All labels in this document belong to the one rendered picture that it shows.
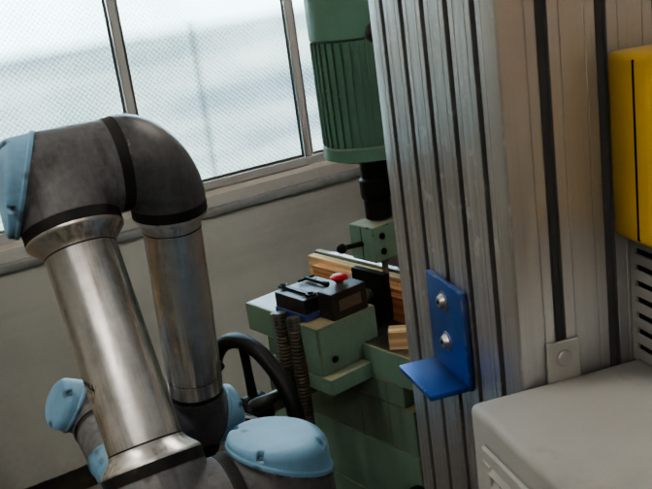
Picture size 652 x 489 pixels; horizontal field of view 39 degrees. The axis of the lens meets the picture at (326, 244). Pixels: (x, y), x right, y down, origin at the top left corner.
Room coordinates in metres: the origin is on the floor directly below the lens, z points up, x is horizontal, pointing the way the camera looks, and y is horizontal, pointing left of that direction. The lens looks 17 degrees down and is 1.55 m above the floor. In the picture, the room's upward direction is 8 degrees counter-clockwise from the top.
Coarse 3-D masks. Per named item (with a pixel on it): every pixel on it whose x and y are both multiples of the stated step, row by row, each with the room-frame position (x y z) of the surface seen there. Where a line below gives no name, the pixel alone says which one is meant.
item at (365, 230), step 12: (360, 228) 1.67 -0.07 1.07; (372, 228) 1.64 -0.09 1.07; (384, 228) 1.66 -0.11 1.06; (360, 240) 1.67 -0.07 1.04; (372, 240) 1.64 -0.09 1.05; (384, 240) 1.66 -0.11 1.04; (360, 252) 1.67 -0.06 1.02; (372, 252) 1.65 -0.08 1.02; (384, 252) 1.65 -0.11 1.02; (396, 252) 1.67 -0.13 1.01
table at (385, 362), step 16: (256, 304) 1.79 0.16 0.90; (272, 304) 1.78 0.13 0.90; (256, 320) 1.78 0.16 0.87; (384, 320) 1.60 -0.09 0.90; (272, 336) 1.74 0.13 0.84; (384, 336) 1.53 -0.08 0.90; (368, 352) 1.50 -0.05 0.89; (384, 352) 1.47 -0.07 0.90; (400, 352) 1.45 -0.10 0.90; (352, 368) 1.48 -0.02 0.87; (368, 368) 1.49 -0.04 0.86; (384, 368) 1.47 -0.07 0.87; (320, 384) 1.46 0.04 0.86; (336, 384) 1.45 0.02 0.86; (352, 384) 1.47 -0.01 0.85; (400, 384) 1.44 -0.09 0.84
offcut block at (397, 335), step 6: (390, 330) 1.48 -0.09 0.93; (396, 330) 1.47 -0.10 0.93; (402, 330) 1.47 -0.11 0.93; (390, 336) 1.47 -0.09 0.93; (396, 336) 1.46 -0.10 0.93; (402, 336) 1.46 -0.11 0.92; (390, 342) 1.47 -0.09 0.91; (396, 342) 1.46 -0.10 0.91; (402, 342) 1.46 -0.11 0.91; (390, 348) 1.47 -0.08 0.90; (396, 348) 1.46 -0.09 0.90; (402, 348) 1.46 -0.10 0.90
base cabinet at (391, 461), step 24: (336, 432) 1.61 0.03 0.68; (360, 432) 1.55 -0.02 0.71; (336, 456) 1.62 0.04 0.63; (360, 456) 1.55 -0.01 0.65; (384, 456) 1.50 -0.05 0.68; (408, 456) 1.44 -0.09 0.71; (336, 480) 1.62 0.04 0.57; (360, 480) 1.56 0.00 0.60; (384, 480) 1.50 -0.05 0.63; (408, 480) 1.45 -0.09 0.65
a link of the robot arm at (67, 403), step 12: (60, 384) 1.19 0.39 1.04; (72, 384) 1.18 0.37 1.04; (48, 396) 1.21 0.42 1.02; (60, 396) 1.18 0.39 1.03; (72, 396) 1.17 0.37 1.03; (84, 396) 1.18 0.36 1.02; (48, 408) 1.19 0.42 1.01; (60, 408) 1.17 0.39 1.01; (72, 408) 1.16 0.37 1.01; (84, 408) 1.17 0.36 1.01; (48, 420) 1.18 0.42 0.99; (60, 420) 1.16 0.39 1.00; (72, 420) 1.16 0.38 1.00; (72, 432) 1.17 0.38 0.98
